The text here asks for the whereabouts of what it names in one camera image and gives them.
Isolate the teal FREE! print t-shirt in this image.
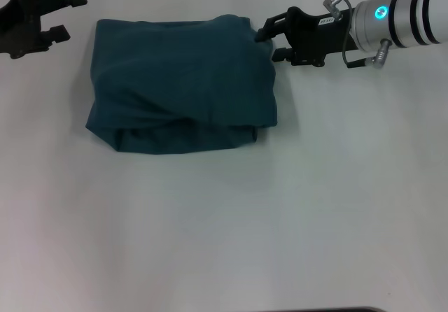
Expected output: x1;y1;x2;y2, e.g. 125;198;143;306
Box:
85;13;281;156

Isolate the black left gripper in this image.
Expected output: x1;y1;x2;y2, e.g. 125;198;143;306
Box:
0;0;89;60

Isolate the black camera cable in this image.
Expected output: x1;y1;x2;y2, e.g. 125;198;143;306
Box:
341;0;394;69

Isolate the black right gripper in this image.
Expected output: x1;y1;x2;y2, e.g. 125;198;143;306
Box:
254;6;358;68

